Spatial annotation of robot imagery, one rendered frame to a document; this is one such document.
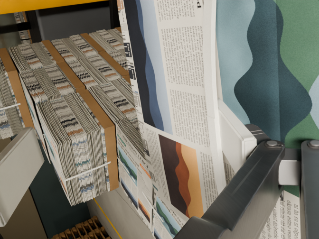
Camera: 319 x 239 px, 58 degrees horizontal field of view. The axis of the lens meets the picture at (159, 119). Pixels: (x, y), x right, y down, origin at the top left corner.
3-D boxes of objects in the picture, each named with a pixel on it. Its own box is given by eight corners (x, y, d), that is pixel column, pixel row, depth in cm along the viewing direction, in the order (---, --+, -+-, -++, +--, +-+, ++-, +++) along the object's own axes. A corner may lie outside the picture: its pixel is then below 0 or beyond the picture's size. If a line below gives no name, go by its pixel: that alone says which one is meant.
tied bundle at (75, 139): (120, 188, 133) (71, 209, 123) (95, 148, 152) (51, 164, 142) (116, 125, 109) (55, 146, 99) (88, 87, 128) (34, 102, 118)
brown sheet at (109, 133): (118, 188, 133) (110, 191, 131) (94, 149, 151) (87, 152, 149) (115, 125, 109) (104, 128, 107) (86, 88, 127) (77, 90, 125)
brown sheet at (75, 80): (94, 148, 151) (86, 151, 150) (75, 119, 171) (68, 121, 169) (85, 86, 128) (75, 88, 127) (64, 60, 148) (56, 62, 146)
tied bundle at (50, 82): (96, 148, 152) (51, 164, 141) (77, 119, 171) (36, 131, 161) (87, 86, 129) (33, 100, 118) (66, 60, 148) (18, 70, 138)
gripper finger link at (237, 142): (242, 140, 14) (257, 137, 14) (210, 98, 21) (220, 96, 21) (244, 189, 15) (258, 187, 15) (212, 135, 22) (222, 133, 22)
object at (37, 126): (51, 163, 141) (49, 164, 141) (37, 132, 160) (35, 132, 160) (33, 101, 119) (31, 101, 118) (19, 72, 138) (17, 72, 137)
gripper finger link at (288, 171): (270, 168, 13) (335, 158, 13) (235, 125, 18) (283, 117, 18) (270, 195, 14) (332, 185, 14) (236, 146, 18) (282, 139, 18)
